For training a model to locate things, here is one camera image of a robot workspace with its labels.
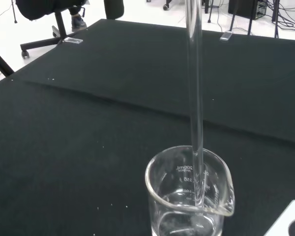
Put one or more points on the black office chair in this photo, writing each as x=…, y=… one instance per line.
x=60, y=27

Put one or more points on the black computer tower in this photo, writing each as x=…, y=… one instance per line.
x=241, y=8

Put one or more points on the black bench cloth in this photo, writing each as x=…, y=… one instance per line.
x=88, y=123

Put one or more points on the black stand leg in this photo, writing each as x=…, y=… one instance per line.
x=210, y=11

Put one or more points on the black tripod leg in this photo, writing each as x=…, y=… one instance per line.
x=1, y=61

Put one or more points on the clear glass beaker with water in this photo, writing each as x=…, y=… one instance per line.
x=186, y=216

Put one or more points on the white test tube rack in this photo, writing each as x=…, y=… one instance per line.
x=285, y=216

